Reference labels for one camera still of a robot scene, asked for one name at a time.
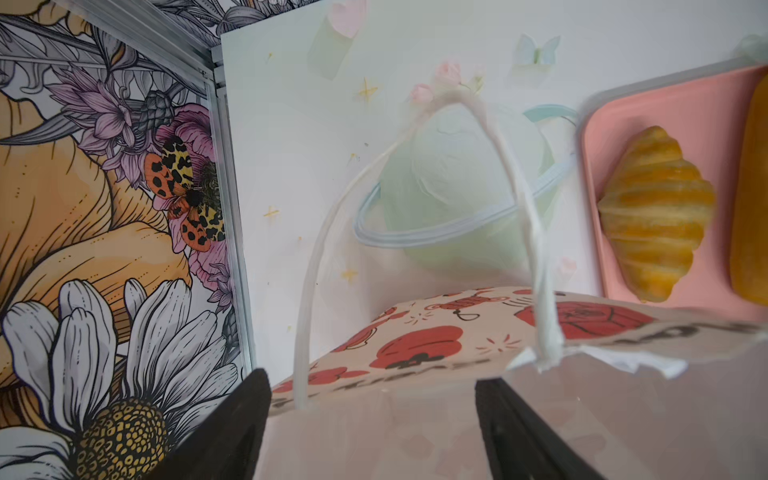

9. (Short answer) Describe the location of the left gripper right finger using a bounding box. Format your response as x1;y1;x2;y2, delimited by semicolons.
475;379;602;480

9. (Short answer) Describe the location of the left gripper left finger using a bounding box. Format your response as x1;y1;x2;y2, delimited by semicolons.
147;369;272;479

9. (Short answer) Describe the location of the croissant bread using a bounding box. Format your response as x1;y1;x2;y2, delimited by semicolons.
597;126;716;303

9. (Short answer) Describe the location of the white red paper gift bag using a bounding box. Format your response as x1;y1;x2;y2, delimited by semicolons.
256;92;767;479

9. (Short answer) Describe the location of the long bread roll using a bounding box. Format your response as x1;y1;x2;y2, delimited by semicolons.
729;79;767;306

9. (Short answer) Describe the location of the pink plastic tray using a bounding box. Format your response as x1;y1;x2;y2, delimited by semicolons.
581;67;767;321

